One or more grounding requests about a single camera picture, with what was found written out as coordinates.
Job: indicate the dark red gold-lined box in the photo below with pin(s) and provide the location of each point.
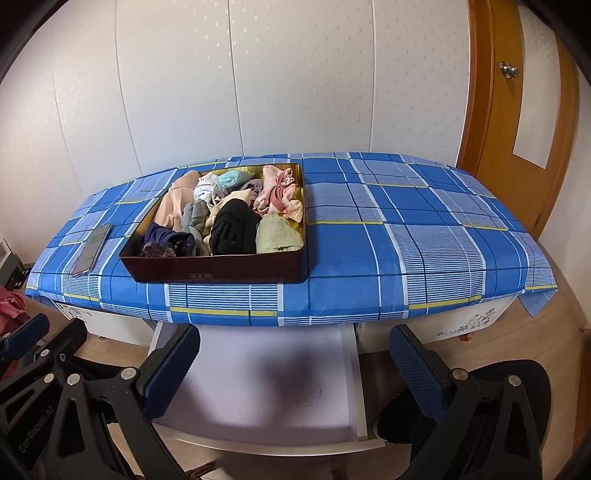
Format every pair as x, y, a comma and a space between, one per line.
212, 270

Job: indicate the metal door knob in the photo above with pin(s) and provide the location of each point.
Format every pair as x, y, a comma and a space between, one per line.
509, 69

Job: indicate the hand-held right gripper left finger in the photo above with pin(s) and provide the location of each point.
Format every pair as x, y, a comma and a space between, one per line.
171, 369

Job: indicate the teal cloth bundle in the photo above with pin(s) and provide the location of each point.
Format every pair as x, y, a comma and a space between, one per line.
233, 179

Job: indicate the pale green cloth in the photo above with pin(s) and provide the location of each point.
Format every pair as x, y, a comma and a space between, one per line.
277, 235

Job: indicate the navy lace underwear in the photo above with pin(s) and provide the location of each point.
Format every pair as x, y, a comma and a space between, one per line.
166, 242

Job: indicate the grey-green cloth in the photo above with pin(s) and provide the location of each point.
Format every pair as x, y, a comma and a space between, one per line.
194, 226

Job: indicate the blue plaid cloth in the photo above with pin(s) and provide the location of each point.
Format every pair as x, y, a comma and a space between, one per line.
392, 258

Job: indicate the white patterned cloth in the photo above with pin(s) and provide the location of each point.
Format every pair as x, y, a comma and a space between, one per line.
207, 187

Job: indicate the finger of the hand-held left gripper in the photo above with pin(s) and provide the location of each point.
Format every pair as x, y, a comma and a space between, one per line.
64, 341
25, 332

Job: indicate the red cloth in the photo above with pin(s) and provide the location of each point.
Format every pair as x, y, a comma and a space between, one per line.
11, 307

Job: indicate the black sock bundle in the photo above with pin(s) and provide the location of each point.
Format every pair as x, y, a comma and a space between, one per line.
233, 230

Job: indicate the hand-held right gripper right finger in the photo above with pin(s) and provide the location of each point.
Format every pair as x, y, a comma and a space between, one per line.
415, 374

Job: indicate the dusty rose cloth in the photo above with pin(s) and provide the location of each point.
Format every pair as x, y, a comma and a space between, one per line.
279, 198

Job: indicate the white cabinet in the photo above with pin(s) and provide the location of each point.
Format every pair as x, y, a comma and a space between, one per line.
461, 323

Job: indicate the wooden door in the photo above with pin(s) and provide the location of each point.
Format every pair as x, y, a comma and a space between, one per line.
480, 115

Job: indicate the white grey box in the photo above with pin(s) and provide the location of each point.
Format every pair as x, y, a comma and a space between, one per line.
11, 265

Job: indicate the cream cloth bundle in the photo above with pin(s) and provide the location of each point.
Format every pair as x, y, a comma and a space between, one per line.
226, 207

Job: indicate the grey smartphone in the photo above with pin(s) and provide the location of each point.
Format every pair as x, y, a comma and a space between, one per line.
92, 249

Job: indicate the light pink cloth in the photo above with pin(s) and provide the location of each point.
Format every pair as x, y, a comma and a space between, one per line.
272, 177

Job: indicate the peach cloth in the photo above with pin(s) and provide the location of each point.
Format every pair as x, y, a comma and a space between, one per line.
175, 203

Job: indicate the person's right leg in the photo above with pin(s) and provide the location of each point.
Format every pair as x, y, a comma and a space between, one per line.
531, 383

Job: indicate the purple patterned cloth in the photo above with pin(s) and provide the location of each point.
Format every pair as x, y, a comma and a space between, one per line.
253, 189

